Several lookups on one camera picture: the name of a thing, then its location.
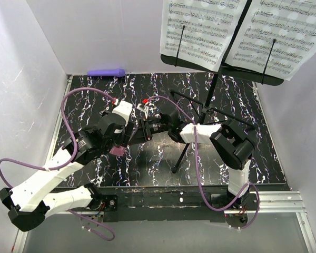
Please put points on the white sheet music page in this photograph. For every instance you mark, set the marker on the white sheet music page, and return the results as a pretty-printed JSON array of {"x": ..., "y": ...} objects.
[
  {"x": 199, "y": 31},
  {"x": 275, "y": 38}
]

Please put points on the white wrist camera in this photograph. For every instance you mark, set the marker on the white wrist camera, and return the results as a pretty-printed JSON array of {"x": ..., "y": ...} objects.
[
  {"x": 123, "y": 109},
  {"x": 144, "y": 107}
]

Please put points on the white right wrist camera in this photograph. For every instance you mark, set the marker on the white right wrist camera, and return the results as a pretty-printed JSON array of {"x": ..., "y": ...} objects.
[{"x": 144, "y": 107}]

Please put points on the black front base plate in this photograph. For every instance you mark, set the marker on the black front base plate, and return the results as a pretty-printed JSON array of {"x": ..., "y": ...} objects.
[{"x": 171, "y": 203}]

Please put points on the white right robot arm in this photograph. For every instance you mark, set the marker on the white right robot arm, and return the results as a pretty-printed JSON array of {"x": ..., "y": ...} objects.
[{"x": 231, "y": 143}]

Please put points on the purple cylindrical case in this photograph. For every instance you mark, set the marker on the purple cylindrical case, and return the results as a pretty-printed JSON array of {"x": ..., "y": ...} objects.
[{"x": 113, "y": 72}]

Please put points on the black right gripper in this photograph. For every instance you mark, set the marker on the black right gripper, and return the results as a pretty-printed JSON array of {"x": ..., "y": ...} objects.
[{"x": 145, "y": 129}]

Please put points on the aluminium front rail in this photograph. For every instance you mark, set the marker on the aluminium front rail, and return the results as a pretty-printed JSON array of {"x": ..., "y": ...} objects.
[{"x": 281, "y": 202}]

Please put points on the pink metronome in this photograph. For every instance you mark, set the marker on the pink metronome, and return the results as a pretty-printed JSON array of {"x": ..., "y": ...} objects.
[{"x": 117, "y": 151}]

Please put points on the aluminium rail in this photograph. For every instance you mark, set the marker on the aluminium rail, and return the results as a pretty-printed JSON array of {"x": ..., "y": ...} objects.
[
  {"x": 281, "y": 202},
  {"x": 58, "y": 122}
]

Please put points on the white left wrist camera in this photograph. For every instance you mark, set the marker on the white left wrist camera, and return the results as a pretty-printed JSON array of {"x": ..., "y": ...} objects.
[{"x": 123, "y": 109}]

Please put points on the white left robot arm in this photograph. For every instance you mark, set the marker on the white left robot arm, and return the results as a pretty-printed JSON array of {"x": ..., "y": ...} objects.
[{"x": 32, "y": 201}]

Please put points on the aluminium left side rail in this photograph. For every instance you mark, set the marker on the aluminium left side rail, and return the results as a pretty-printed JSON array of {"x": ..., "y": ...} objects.
[{"x": 58, "y": 122}]

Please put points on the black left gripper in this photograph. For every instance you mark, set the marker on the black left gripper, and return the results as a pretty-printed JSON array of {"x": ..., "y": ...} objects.
[{"x": 125, "y": 133}]

